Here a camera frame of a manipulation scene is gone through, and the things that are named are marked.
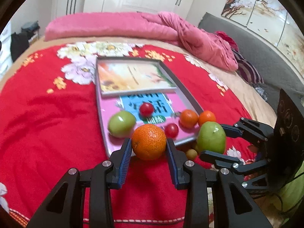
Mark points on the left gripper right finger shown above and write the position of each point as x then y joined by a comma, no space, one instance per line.
208,189

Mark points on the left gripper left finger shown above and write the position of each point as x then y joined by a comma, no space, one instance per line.
64,205

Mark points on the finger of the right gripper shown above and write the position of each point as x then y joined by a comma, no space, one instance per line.
254,132
251,176

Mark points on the green mango fruit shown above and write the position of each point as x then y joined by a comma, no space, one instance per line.
211,137

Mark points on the large orange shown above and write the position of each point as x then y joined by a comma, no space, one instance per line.
206,116

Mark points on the orange tangerine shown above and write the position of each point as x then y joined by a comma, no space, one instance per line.
188,119

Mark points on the red cherry tomato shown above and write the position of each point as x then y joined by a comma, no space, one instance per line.
146,109
171,130

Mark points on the small orange mandarin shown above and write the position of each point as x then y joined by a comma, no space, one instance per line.
148,142

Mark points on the green apple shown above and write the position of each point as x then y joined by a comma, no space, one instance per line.
121,124

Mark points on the brown kiwi fruit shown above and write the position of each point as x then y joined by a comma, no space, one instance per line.
191,154

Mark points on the grey headboard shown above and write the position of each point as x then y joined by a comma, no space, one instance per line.
276,73

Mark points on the striped pillow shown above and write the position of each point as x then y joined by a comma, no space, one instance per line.
246,70

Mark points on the red floral blanket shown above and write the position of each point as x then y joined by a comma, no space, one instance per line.
49,124

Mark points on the grey cardboard box tray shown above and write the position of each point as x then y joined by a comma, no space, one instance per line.
167,107

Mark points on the yellow picture book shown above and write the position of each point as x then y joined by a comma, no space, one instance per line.
121,77

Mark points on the pink quilt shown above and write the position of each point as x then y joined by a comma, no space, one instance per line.
163,26

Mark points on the black bag on floor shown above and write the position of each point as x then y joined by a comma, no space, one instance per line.
19,44

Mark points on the floral wall painting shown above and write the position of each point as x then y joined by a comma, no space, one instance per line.
271,21

